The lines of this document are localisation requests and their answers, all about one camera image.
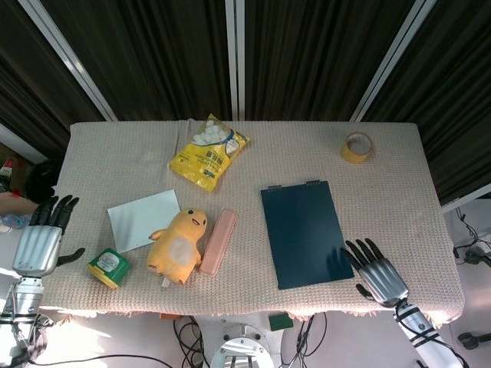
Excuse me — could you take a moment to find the beige knitted tablecloth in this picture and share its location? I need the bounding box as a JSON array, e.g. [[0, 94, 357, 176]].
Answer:
[[36, 119, 466, 327]]

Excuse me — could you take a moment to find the white paper sheet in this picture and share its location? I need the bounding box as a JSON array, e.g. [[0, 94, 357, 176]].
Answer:
[[107, 189, 181, 254]]

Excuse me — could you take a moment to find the black bag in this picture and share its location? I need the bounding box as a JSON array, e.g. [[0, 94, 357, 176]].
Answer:
[[25, 159, 62, 204]]

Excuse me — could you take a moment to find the black cable bundle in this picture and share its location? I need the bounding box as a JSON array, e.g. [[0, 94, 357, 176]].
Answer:
[[172, 316, 212, 368]]

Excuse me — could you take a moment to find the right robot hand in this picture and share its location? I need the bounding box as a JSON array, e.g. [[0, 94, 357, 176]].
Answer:
[[341, 238, 409, 307]]

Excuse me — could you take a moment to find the pink pencil case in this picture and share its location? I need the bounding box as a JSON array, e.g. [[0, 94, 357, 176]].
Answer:
[[199, 208, 239, 276]]

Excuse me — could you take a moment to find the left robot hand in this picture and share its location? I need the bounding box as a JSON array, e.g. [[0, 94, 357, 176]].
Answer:
[[12, 195, 86, 278]]

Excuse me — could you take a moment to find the green yellow tin can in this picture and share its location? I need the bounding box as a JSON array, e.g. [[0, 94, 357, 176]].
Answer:
[[86, 248, 132, 290]]

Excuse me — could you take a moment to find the yellow plush toy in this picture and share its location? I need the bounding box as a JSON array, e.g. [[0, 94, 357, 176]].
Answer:
[[147, 207, 208, 285]]

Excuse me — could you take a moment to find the dark blue spiral notepad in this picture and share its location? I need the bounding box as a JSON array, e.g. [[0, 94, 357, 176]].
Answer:
[[260, 179, 355, 291]]

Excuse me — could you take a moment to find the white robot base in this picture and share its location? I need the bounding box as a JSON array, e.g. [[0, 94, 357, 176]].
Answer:
[[194, 312, 288, 368]]

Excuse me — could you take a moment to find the yellow cotton ball bag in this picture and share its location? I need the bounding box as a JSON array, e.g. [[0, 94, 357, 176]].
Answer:
[[167, 113, 252, 194]]

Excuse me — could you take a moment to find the yellow tape roll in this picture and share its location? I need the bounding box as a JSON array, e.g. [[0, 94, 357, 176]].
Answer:
[[341, 132, 374, 164]]

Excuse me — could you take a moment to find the green sponge block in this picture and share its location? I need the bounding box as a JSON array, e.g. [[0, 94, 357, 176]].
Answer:
[[269, 312, 294, 332]]

